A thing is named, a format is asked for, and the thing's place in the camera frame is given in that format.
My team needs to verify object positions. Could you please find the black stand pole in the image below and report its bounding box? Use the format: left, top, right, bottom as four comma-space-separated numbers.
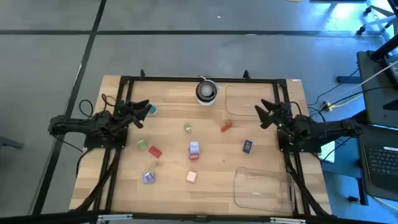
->
369, 34, 398, 62

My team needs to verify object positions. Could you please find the silver frame bracket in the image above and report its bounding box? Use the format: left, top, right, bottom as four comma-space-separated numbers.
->
96, 213, 134, 222
269, 217, 307, 224

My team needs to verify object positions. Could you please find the black aluminium table frame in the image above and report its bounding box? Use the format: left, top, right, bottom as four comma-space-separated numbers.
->
70, 74, 333, 224

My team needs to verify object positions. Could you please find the clear plastic bin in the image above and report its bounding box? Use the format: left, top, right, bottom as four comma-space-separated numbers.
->
233, 167, 295, 216
224, 85, 276, 118

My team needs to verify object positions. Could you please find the white chair base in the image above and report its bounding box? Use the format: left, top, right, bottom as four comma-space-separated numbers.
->
356, 4, 398, 35

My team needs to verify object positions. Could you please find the yellow floor cable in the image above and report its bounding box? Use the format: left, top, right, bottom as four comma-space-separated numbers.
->
328, 93, 364, 110

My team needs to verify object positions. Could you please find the dark grey side table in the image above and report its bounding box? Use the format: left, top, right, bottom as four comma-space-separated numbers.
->
356, 50, 398, 125

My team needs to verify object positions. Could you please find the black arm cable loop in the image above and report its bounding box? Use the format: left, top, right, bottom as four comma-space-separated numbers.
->
78, 99, 95, 119

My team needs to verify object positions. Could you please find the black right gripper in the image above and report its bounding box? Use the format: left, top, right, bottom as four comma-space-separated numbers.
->
254, 98, 295, 129

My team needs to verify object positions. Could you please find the white paper sheet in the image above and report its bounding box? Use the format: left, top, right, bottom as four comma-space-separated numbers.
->
320, 140, 336, 164

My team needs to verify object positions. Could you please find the lavender pronged wall charger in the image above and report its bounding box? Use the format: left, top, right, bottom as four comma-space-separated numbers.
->
188, 141, 200, 156

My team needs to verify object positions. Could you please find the purple wall charger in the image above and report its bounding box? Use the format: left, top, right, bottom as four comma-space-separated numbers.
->
142, 171, 156, 184

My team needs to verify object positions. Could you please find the grey floor foot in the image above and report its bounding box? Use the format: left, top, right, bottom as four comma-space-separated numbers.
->
0, 136, 24, 149

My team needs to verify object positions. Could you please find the white spotlight lamp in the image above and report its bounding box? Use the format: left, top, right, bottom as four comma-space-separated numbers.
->
195, 78, 221, 106

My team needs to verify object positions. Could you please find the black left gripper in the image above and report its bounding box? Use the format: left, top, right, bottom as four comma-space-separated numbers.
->
116, 99, 153, 129

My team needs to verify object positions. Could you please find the black open laptop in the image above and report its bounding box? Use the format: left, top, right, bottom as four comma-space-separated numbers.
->
356, 123, 398, 203

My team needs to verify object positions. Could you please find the white plug charger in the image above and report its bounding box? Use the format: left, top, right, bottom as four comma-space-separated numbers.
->
185, 170, 198, 184

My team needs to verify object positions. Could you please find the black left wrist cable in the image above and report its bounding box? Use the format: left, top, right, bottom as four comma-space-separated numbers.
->
101, 93, 118, 108

